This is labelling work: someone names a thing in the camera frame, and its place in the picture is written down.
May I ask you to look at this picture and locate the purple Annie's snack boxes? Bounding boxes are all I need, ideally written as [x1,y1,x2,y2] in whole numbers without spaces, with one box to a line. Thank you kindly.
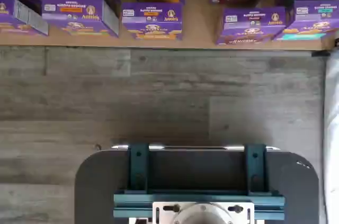
[0,0,337,50]

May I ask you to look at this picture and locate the teal metal crossbar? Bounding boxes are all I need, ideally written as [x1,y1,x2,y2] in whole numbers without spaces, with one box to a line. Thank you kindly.
[113,189,286,223]

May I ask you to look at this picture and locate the white mounting plate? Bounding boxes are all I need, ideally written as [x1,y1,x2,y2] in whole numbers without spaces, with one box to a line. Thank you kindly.
[152,201,255,224]

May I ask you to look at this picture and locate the plain white curtain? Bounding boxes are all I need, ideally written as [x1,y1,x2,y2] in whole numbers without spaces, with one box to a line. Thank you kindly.
[323,49,339,224]

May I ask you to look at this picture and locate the chrome handle bar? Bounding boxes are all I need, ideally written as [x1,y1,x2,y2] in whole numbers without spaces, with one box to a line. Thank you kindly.
[110,144,282,152]

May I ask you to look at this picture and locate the teal metal bracket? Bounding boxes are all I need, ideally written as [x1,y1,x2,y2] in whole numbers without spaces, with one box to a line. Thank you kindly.
[243,142,267,192]
[127,142,149,192]

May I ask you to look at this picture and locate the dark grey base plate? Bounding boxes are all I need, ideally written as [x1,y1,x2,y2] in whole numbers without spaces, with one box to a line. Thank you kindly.
[75,149,320,224]

